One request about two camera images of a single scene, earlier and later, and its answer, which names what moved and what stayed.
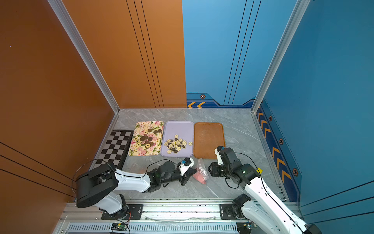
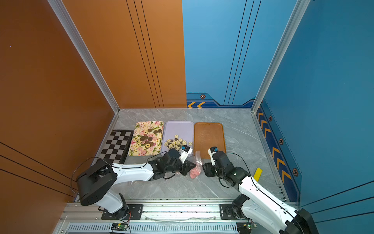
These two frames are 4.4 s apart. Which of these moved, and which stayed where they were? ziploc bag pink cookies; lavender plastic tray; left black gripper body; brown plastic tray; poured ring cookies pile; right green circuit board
Moved: left black gripper body; ziploc bag pink cookies
Stayed: poured ring cookies pile; lavender plastic tray; right green circuit board; brown plastic tray
